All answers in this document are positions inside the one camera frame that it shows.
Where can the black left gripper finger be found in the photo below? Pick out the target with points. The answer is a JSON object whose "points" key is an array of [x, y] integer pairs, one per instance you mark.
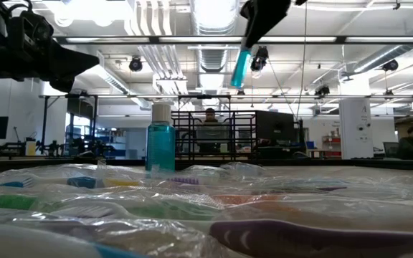
{"points": [[74, 62], [65, 85]]}

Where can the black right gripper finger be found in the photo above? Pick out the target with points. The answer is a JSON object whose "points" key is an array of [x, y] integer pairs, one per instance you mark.
{"points": [[246, 10], [267, 18]]}

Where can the teal mouthwash bottle white cap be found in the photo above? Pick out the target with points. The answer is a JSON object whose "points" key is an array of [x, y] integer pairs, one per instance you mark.
{"points": [[160, 143], [240, 70]]}

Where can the purple-bristled toothbrush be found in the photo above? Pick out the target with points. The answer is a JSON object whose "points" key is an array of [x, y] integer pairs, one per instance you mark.
{"points": [[185, 181]]}

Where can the orange toothbrush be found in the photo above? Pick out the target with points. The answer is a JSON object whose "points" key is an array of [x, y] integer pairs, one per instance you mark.
{"points": [[242, 200]]}

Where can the black ceiling spotlight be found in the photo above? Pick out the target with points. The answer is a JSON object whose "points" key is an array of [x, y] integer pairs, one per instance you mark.
{"points": [[136, 64], [391, 65]]}

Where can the pale yellow container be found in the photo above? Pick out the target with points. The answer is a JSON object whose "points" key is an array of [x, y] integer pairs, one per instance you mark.
{"points": [[31, 148]]}

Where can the person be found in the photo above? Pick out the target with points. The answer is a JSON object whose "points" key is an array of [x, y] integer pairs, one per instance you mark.
{"points": [[210, 114], [409, 147]]}

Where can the yellow toothbrush in wrapper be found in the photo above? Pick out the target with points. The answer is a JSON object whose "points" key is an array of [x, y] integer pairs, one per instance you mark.
{"points": [[120, 182]]}

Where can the large black box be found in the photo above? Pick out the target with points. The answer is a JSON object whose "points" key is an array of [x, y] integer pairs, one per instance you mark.
{"points": [[276, 132]]}

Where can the white pillar with security cameras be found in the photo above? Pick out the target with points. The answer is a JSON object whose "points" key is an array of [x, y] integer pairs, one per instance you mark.
{"points": [[355, 129]]}

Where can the red storage shelf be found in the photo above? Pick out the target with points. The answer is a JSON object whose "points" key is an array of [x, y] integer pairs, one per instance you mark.
{"points": [[332, 152]]}

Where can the white blue toothbrush in wrapper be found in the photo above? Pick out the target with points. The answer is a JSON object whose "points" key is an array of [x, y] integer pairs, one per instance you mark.
{"points": [[31, 243]]}

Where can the grey laptop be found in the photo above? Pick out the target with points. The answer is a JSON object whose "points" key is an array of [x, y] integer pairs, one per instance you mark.
{"points": [[391, 150]]}

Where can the silver ventilation duct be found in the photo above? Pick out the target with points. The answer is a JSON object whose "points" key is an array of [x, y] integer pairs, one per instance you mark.
{"points": [[213, 21]]}

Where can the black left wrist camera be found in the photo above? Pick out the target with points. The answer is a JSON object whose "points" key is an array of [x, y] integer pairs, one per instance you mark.
{"points": [[31, 32]]}

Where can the black overhead camera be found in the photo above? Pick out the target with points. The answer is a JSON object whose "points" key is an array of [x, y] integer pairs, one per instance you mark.
{"points": [[259, 59]]}

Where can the black frame crossbar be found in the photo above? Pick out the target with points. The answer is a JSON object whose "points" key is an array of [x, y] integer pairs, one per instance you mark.
{"points": [[199, 39]]}

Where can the black table frame rim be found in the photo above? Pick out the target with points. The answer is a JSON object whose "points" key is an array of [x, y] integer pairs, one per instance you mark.
{"points": [[335, 164]]}

